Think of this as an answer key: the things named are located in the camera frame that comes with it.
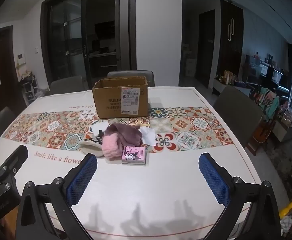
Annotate grey dining chair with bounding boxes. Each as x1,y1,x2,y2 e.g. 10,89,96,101
0,107,16,138
49,76,83,95
213,86,263,145
107,70,155,87

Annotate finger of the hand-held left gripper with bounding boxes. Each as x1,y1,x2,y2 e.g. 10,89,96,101
0,145,29,193

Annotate white folded cloth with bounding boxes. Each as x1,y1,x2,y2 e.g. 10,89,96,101
89,119,113,137

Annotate brown paper bags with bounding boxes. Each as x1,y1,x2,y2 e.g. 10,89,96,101
222,70,234,84

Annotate yellow plastic toy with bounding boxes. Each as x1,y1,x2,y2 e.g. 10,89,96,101
280,202,292,218

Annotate purple fluffy cloth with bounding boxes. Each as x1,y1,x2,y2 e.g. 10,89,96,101
106,123,144,147

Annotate dark wooden door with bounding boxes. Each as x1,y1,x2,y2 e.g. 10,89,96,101
198,9,216,88

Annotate pink fluffy headband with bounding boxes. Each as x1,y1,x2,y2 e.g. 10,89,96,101
102,134,124,160

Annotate grey patterned pouch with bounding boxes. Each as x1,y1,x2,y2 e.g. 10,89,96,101
78,140,105,157

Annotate sliding glass door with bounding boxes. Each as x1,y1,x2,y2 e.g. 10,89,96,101
41,0,136,90

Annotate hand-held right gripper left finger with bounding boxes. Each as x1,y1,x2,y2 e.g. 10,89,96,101
16,153,98,240

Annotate pink cartoon tissue packet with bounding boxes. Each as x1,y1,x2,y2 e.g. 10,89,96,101
121,145,147,166

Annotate brown cardboard box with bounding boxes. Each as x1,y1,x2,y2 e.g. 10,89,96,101
92,76,149,119

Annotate small wooden chair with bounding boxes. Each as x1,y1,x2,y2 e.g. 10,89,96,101
247,120,277,155

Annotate white tissue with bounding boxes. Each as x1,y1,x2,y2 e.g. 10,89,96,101
138,126,159,146

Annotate white shoe rack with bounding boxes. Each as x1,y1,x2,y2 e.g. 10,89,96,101
19,70,40,105

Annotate pile of hanging clothes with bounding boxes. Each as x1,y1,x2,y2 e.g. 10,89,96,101
255,87,279,120

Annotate checkered cloth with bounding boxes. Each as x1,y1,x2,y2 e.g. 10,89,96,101
280,212,292,234

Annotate white sideboard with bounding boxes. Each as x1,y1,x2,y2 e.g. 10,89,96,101
213,77,252,95

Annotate black and white fabric item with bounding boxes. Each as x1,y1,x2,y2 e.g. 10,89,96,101
85,130,104,145

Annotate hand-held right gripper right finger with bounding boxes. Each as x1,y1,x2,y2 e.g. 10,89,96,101
198,152,282,240

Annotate looped wall lamp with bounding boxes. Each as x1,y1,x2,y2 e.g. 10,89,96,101
227,18,235,41

